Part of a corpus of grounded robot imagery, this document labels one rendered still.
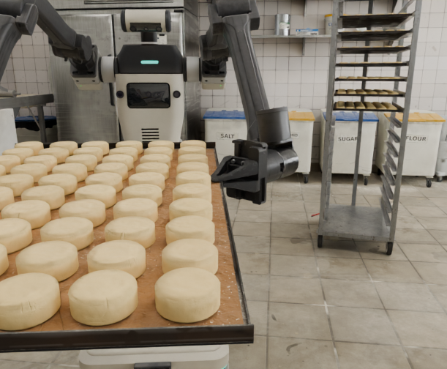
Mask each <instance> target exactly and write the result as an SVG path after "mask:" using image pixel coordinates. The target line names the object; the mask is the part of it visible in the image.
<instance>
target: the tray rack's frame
mask: <svg viewBox="0 0 447 369"><path fill-rule="evenodd" d="M372 8H373V0H372V1H369V6H368V14H372ZM403 42H404V38H403V39H401V40H400V41H399V44H398V46H403ZM368 57H369V54H364V62H368ZM401 61H402V53H399V54H397V62H401ZM400 70H401V67H396V72H395V76H400ZM362 76H364V77H366V76H367V67H363V75H362ZM361 89H363V90H365V89H366V81H362V83H361ZM394 89H397V90H399V81H395V82H394ZM363 115H364V112H363V111H359V118H358V134H357V143H356V159H355V168H354V177H353V194H352V202H351V205H343V204H329V211H328V221H326V220H324V221H323V235H324V236H338V237H345V238H353V239H367V240H375V241H382V242H386V250H387V243H388V242H389V233H390V226H386V223H385V220H384V217H383V213H382V209H381V208H380V207H370V206H356V189H357V181H358V164H359V156H360V148H361V131H362V123H363Z"/></svg>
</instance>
